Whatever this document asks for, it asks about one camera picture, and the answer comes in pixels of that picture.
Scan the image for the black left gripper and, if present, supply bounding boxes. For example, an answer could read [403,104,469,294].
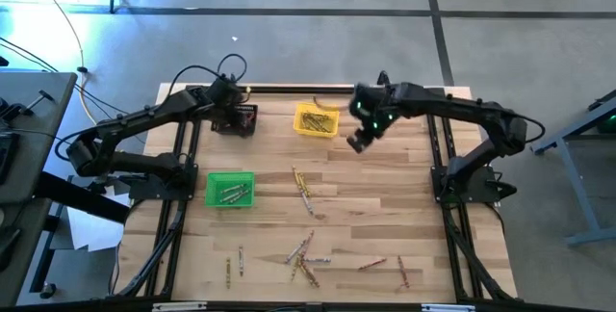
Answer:
[205,78,255,134]

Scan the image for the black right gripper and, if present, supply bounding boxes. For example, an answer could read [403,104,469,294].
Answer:
[346,126,386,155]

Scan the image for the black plastic basket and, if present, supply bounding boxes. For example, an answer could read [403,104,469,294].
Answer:
[211,103,260,139]

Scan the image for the yellow plastic basket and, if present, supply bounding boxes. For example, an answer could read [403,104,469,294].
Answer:
[292,102,342,140]

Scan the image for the green plastic basket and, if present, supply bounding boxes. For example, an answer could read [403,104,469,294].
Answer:
[204,170,256,209]

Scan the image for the black desk support beam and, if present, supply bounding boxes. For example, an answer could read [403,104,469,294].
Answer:
[33,170,131,225]

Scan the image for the white strip on beam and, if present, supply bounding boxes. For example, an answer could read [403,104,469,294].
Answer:
[421,303,477,312]
[151,301,208,312]

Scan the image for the white paper sheets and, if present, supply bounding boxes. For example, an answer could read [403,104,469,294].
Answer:
[65,204,124,254]

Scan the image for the grey side desk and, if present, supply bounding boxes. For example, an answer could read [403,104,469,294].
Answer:
[0,70,79,306]

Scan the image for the black clamp tool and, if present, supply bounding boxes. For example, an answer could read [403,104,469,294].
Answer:
[0,89,55,121]

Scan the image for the grey-legged wooden workstation table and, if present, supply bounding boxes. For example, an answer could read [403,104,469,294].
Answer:
[528,89,616,248]

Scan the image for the black computer tower green LEDs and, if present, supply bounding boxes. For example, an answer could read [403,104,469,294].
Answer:
[587,89,616,135]

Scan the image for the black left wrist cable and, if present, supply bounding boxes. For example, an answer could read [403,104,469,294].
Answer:
[165,52,249,92]

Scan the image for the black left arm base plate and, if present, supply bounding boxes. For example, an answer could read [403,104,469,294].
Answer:
[128,175,198,202]

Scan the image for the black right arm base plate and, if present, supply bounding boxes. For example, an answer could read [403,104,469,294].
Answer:
[429,164,519,206]

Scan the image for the black horizontal frame beam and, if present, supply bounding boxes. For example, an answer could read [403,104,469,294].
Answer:
[0,299,616,312]

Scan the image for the yellow floor cable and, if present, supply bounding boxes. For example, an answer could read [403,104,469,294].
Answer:
[24,0,100,128]

